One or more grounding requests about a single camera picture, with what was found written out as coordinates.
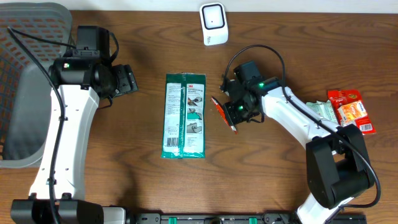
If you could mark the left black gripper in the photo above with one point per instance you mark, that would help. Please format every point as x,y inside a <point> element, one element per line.
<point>126,81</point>

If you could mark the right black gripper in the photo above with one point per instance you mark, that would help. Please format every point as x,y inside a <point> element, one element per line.
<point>234,119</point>

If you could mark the small red snack packet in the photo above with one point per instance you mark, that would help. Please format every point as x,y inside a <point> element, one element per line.
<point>221,111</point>

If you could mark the white green snack packet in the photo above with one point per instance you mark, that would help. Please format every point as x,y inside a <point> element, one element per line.
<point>184,116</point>

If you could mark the light green snack packet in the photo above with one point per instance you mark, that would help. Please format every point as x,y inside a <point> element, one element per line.
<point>324,109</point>

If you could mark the small orange snack packet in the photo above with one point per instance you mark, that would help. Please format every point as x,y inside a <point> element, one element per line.
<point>352,111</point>

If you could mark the large red snack bag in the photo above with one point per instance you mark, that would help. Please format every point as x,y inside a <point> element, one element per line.
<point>343,97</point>

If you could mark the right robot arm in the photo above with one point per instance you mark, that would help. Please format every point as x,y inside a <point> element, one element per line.
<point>338,165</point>

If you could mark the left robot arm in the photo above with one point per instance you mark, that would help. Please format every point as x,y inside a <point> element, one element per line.
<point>58,192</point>

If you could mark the white barcode scanner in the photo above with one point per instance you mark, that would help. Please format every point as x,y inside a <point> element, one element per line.
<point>214,24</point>

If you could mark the grey plastic mesh basket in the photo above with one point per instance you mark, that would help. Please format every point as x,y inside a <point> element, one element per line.
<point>45,29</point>

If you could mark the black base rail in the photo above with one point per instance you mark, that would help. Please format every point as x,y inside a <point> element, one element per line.
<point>267,218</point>

